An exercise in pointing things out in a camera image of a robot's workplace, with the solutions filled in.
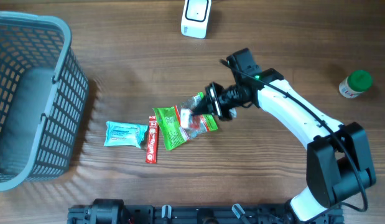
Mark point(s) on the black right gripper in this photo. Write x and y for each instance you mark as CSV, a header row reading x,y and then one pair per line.
x,y
204,107

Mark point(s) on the red small box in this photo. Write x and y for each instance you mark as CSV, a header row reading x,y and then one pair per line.
x,y
188,120

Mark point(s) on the green candy bag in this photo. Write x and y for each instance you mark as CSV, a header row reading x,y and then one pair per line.
x,y
169,119

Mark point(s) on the red coffee stick sachet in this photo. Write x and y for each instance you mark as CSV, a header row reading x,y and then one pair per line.
x,y
152,142

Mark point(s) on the teal tissue pack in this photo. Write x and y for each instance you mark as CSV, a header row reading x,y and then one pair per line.
x,y
124,134

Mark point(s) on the green lid jar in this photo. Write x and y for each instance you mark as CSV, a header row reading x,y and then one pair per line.
x,y
355,84

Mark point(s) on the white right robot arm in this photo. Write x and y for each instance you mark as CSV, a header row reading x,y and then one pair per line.
x,y
339,164

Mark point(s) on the white barcode scanner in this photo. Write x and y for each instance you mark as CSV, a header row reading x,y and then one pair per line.
x,y
195,18

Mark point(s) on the grey plastic basket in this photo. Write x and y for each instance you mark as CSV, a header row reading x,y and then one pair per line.
x,y
43,93

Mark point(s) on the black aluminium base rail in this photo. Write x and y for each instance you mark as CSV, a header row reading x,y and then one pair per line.
x,y
115,211

